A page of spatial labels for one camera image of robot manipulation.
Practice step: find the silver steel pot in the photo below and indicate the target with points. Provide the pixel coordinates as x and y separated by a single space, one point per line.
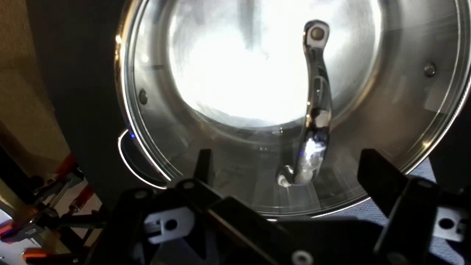
124 165

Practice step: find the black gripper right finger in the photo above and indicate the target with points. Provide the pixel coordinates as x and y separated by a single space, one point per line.
417 211

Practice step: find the blue cloth towel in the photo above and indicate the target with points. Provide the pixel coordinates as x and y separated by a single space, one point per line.
420 171

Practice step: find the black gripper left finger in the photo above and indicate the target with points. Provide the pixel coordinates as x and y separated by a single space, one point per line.
207 215

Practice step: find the black clamp with orange tips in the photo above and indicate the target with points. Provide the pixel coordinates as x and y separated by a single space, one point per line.
42 253
69 177
24 228

